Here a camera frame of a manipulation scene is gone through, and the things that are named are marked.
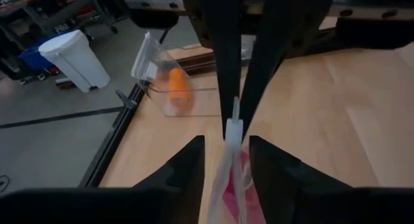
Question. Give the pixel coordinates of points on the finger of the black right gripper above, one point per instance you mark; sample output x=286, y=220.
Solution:
x=275, y=39
x=226, y=55

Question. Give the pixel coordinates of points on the grey metal cart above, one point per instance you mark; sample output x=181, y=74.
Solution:
x=64, y=10

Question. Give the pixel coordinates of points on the white trash bin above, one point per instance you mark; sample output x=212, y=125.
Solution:
x=77, y=59

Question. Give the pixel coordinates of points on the clear zip bag with label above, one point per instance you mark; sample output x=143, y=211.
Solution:
x=152, y=62

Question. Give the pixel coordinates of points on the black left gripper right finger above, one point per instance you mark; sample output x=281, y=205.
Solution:
x=284, y=185

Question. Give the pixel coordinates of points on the orange bandage roll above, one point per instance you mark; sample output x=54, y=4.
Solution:
x=178, y=88

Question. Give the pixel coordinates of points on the black aluminium table frame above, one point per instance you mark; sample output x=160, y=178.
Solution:
x=110, y=146

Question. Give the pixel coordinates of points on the blue floor bin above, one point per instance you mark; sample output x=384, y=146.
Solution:
x=32, y=59

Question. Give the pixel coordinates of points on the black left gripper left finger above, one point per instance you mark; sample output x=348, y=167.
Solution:
x=181, y=178

